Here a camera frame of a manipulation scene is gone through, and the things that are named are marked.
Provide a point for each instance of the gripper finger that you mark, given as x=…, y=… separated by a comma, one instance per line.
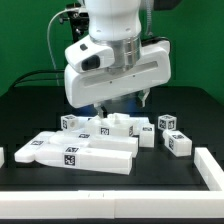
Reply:
x=101, y=110
x=143, y=97

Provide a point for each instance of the white front fence bar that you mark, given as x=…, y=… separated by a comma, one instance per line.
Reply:
x=111, y=204

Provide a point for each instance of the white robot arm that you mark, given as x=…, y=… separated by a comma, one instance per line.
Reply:
x=114, y=20

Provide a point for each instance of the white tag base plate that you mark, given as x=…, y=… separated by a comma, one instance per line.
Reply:
x=138, y=123

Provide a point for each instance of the white chair back frame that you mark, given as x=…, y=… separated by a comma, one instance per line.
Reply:
x=76, y=150

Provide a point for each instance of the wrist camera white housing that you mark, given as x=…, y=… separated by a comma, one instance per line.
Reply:
x=84, y=56

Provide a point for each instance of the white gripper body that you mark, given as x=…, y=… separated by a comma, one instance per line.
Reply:
x=138, y=66

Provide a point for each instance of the white chair seat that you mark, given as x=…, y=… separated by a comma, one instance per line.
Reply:
x=114, y=125

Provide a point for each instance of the white left fence piece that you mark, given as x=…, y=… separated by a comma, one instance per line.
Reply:
x=1, y=157

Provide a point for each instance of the black camera stand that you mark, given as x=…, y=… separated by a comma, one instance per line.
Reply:
x=76, y=15

